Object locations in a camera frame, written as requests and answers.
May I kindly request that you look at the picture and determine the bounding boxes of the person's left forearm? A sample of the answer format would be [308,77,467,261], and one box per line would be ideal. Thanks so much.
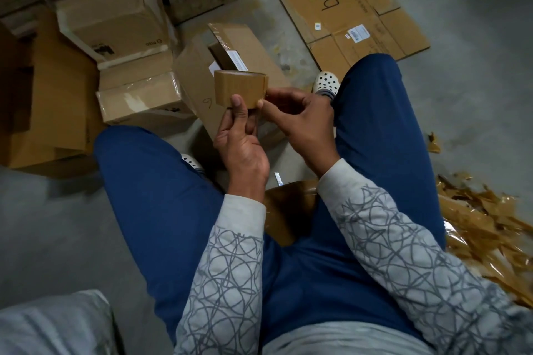
[172,193,268,355]

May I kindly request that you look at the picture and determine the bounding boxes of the white woven sack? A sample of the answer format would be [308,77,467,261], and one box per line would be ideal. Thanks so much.
[0,287,123,355]

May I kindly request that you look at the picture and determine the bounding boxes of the person's left hand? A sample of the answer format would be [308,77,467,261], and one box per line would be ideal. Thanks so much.
[212,93,273,204]

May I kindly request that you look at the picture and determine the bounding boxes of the person's left white clog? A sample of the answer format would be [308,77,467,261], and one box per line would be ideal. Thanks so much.
[180,151,206,176]

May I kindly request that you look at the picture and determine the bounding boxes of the crumpled brown tape scraps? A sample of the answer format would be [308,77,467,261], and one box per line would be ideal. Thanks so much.
[436,171,533,311]

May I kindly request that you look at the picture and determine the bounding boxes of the person's white clog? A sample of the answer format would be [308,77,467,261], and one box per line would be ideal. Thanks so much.
[180,151,206,176]
[311,69,343,100]

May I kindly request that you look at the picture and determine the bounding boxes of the brown cardboard sheet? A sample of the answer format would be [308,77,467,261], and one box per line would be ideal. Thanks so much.
[265,0,433,82]

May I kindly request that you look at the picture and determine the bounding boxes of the person's right hand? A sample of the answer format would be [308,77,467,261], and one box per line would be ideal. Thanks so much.
[255,87,343,179]

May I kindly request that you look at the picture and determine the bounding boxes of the person's right forearm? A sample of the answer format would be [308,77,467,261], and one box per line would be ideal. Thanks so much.
[315,158,533,355]

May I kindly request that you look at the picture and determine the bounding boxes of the small cardboard box being taped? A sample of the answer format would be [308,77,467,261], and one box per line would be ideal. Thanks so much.
[172,21,293,153]
[95,43,198,136]

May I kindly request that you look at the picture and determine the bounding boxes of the brown packing tape roll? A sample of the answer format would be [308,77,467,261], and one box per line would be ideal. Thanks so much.
[212,68,271,111]

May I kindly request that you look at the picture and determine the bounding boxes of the brown plastic-wrapped stool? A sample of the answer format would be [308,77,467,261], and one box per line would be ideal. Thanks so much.
[264,179,320,249]

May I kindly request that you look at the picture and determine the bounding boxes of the person's blue trousers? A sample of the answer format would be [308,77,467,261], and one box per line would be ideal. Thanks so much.
[92,52,447,348]

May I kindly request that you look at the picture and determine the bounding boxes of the person's right white clog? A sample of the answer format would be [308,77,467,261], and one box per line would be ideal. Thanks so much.
[311,69,343,100]

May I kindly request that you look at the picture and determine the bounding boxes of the large black-label cardboard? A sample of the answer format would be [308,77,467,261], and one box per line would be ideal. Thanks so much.
[0,8,106,179]

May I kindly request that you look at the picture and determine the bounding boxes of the person's grey shirt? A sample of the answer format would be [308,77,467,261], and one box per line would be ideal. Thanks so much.
[262,319,439,355]

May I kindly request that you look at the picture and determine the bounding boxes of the cardboard box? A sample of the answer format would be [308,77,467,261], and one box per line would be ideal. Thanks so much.
[51,0,181,65]

